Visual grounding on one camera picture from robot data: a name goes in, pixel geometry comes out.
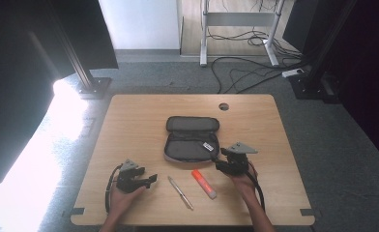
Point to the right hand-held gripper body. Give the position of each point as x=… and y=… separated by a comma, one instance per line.
x=237, y=159

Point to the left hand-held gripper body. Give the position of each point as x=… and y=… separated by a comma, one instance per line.
x=128, y=179

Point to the orange highlighter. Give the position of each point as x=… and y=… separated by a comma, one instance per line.
x=203, y=184

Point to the silver pen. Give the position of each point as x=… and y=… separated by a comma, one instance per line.
x=180, y=192

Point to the black fabric pencil case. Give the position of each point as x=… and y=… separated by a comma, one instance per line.
x=187, y=150

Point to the person's left hand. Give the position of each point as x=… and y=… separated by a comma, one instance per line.
x=121, y=201

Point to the person's right hand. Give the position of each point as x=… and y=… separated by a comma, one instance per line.
x=244, y=185

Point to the white power strip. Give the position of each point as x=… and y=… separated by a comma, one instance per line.
x=292, y=72

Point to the black metal stand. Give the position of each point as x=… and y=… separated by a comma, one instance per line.
x=81, y=64
x=316, y=71

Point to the dark curtain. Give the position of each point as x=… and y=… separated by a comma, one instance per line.
x=13, y=64
x=371, y=71

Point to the white desk frame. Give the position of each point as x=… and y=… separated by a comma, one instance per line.
x=239, y=19

